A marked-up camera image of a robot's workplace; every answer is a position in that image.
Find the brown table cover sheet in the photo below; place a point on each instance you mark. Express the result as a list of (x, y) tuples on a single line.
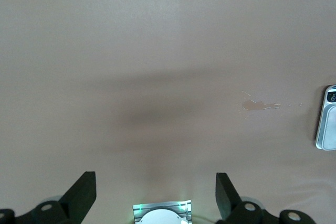
[(131, 51)]

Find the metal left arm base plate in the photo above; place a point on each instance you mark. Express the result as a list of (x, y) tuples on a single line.
[(162, 205)]

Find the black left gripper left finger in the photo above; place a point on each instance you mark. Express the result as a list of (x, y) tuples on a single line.
[(78, 195)]

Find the silver digital kitchen scale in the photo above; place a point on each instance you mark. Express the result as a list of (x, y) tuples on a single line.
[(328, 129)]

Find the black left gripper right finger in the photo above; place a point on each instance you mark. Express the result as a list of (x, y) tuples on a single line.
[(228, 197)]

